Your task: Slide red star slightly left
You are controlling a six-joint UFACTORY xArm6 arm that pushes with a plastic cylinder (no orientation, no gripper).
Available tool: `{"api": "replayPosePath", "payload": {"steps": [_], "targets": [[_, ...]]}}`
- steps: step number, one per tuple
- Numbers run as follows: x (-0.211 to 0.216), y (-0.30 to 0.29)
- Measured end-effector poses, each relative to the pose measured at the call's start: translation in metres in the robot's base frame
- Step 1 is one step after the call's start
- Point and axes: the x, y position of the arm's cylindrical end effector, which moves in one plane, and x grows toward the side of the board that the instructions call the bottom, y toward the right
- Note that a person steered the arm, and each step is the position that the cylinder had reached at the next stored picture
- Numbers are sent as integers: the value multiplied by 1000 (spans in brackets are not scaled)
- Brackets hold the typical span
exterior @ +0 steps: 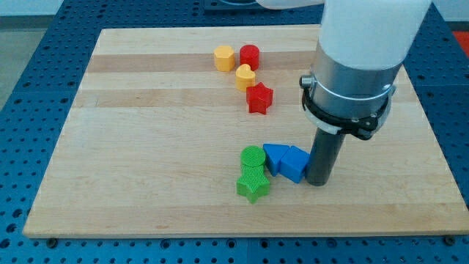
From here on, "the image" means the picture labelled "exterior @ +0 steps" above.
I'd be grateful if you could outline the red cylinder block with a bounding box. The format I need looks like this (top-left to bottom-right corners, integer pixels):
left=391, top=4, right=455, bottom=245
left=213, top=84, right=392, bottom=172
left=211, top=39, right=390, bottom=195
left=239, top=44, right=260, bottom=71

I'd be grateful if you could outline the wooden board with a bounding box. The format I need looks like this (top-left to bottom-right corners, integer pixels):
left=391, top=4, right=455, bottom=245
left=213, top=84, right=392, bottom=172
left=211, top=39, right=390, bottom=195
left=23, top=25, right=468, bottom=239

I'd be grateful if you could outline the red star block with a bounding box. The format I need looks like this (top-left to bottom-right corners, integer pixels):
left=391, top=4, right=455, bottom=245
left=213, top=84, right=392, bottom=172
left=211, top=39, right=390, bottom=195
left=245, top=82, right=273, bottom=115

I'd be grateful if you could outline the yellow heart block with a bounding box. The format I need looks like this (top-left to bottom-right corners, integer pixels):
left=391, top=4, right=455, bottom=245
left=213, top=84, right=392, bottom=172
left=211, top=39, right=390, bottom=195
left=235, top=64, right=256, bottom=92

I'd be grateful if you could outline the blue cube block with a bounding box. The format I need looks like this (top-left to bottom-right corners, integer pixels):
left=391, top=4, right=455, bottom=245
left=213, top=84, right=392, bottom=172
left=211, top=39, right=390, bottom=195
left=279, top=146, right=309, bottom=183

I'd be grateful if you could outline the yellow hexagon block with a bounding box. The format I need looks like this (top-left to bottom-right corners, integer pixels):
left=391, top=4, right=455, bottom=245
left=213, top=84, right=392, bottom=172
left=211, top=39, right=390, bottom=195
left=213, top=45, right=235, bottom=72

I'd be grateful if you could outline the green cylinder block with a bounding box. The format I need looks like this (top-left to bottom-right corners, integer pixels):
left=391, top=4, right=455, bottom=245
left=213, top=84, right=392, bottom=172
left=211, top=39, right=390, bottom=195
left=240, top=145, right=266, bottom=167

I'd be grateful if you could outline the blue triangle block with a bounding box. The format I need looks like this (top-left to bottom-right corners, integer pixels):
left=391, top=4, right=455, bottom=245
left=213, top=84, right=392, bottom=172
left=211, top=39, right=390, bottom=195
left=262, top=143, right=289, bottom=177

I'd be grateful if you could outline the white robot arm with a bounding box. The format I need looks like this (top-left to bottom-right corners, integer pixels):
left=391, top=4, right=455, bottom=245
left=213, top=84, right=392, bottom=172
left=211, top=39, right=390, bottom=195
left=300, top=0, right=431, bottom=140

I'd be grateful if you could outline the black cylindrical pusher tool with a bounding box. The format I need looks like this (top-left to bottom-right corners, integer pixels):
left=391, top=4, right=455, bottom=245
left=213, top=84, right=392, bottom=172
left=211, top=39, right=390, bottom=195
left=306, top=128, right=345, bottom=186

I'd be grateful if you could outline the green star block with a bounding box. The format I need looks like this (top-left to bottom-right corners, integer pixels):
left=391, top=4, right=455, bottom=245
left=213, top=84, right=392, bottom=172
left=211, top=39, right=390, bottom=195
left=236, top=165, right=270, bottom=204

